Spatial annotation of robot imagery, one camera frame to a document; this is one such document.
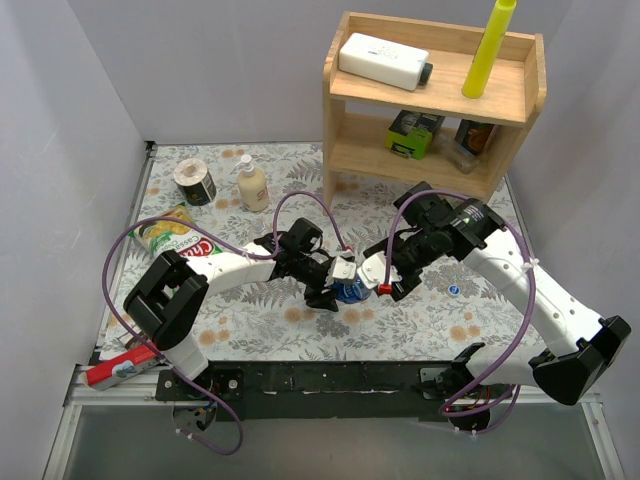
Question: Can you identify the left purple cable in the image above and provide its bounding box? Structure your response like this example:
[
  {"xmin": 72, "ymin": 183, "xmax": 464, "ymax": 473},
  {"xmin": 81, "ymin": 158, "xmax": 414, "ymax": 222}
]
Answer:
[{"xmin": 101, "ymin": 190, "xmax": 354, "ymax": 457}]

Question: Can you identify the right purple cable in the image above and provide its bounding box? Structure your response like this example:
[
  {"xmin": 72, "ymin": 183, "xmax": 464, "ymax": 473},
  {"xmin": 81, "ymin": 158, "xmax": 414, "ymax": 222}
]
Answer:
[{"xmin": 382, "ymin": 189, "xmax": 539, "ymax": 435}]

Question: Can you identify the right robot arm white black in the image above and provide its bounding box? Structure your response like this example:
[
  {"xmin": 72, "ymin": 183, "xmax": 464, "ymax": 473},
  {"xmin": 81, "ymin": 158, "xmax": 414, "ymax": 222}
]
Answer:
[{"xmin": 357, "ymin": 182, "xmax": 631, "ymax": 406}]

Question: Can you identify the clear plastic bottle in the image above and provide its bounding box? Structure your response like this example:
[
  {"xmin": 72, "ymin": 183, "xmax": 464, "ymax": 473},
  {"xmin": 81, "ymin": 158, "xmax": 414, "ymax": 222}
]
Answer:
[{"xmin": 251, "ymin": 217, "xmax": 266, "ymax": 236}]

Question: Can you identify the yellow plastic tube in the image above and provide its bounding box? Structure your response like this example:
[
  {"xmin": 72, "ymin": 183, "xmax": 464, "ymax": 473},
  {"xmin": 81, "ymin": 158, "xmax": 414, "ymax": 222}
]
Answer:
[{"xmin": 461, "ymin": 0, "xmax": 517, "ymax": 99}]

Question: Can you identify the blue label water bottle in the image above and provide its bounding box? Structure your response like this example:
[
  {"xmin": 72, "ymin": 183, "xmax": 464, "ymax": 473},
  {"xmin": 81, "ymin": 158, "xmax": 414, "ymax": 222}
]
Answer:
[{"xmin": 333, "ymin": 276, "xmax": 371, "ymax": 304}]

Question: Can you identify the blue bottle cap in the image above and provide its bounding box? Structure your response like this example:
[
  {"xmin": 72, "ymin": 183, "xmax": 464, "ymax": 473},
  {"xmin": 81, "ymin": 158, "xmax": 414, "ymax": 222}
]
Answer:
[{"xmin": 447, "ymin": 285, "xmax": 461, "ymax": 297}]

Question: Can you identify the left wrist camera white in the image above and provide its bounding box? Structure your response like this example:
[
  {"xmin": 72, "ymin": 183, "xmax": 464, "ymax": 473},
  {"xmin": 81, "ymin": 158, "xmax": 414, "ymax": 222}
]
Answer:
[{"xmin": 328, "ymin": 256, "xmax": 357, "ymax": 285}]

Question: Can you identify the clear bottle on shelf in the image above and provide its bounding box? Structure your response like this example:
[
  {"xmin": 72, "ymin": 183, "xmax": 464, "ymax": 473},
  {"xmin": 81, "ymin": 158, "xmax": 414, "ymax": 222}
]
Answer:
[{"xmin": 440, "ymin": 137, "xmax": 479, "ymax": 174}]

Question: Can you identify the beige pump soap bottle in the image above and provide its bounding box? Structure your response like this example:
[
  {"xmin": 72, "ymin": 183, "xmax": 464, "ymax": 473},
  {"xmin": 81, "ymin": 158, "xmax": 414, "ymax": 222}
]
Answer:
[{"xmin": 236, "ymin": 154, "xmax": 269, "ymax": 212}]

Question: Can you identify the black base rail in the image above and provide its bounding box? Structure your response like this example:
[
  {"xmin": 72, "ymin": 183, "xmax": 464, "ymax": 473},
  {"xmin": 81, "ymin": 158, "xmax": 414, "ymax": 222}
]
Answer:
[{"xmin": 154, "ymin": 358, "xmax": 511, "ymax": 424}]

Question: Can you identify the green Chuba cassava chips bag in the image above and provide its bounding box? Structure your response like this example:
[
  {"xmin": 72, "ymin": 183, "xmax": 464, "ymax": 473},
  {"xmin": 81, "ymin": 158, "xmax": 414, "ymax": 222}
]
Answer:
[{"xmin": 128, "ymin": 220, "xmax": 222, "ymax": 259}]

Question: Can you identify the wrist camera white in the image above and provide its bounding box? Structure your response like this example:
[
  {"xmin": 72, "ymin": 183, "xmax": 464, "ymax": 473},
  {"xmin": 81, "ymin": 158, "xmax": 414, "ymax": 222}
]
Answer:
[
  {"xmin": 357, "ymin": 251, "xmax": 401, "ymax": 291},
  {"xmin": 328, "ymin": 256, "xmax": 357, "ymax": 285}
]

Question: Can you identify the purple cable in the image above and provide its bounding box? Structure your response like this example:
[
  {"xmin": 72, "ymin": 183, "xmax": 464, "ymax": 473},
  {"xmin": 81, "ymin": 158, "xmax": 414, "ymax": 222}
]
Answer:
[
  {"xmin": 382, "ymin": 189, "xmax": 539, "ymax": 435},
  {"xmin": 101, "ymin": 190, "xmax": 354, "ymax": 457}
]

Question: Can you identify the wooden two-tier shelf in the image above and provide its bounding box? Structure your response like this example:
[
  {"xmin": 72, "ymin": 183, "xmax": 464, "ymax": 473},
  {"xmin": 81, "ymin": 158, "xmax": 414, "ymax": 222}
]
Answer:
[{"xmin": 323, "ymin": 12, "xmax": 547, "ymax": 203}]

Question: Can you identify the black orange small box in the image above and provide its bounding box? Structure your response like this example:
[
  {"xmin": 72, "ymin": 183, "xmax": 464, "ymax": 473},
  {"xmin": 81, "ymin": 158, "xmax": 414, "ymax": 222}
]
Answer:
[{"xmin": 454, "ymin": 119, "xmax": 499, "ymax": 156}]

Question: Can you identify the white rectangular plastic jug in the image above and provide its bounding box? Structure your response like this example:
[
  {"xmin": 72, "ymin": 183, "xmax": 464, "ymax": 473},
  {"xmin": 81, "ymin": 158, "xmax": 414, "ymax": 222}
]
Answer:
[{"xmin": 338, "ymin": 33, "xmax": 433, "ymax": 91}]

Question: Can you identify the red white small carton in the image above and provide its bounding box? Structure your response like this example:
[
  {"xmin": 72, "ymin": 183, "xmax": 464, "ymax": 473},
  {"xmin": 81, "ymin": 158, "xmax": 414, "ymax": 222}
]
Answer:
[{"xmin": 81, "ymin": 345, "xmax": 159, "ymax": 391}]

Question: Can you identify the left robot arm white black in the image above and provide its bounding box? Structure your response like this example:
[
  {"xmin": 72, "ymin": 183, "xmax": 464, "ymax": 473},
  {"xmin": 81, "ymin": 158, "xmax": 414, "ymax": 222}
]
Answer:
[{"xmin": 124, "ymin": 218, "xmax": 338, "ymax": 400}]

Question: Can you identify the floral patterned table mat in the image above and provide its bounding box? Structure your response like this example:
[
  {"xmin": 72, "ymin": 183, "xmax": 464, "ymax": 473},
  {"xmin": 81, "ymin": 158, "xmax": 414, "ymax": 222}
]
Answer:
[{"xmin": 99, "ymin": 142, "xmax": 544, "ymax": 362}]

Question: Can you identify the green black small box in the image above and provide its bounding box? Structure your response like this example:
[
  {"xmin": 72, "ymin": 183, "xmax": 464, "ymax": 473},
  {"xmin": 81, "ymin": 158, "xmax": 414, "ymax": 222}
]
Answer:
[{"xmin": 384, "ymin": 110, "xmax": 445, "ymax": 160}]

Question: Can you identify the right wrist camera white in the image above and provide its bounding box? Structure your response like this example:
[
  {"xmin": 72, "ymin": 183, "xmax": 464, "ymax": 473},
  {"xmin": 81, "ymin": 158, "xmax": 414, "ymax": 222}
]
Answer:
[{"xmin": 357, "ymin": 251, "xmax": 401, "ymax": 291}]

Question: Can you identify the aluminium frame rail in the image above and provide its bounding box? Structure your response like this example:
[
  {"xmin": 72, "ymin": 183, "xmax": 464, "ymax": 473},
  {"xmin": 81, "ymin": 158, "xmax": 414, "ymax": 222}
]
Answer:
[{"xmin": 64, "ymin": 367, "xmax": 603, "ymax": 406}]

